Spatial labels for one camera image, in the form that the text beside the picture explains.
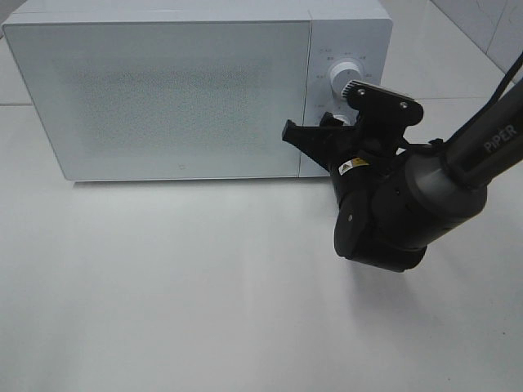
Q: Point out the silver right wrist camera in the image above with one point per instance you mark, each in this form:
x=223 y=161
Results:
x=382 y=105

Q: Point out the white microwave door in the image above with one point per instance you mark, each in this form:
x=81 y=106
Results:
x=166 y=101

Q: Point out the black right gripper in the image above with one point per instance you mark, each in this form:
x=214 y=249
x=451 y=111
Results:
x=357 y=157

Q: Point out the white microwave oven body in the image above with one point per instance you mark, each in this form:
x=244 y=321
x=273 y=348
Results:
x=358 y=30

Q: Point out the upper white power knob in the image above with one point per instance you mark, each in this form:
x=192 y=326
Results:
x=341 y=73

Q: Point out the white timer knob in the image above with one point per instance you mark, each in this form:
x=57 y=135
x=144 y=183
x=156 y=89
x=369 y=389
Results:
x=343 y=119

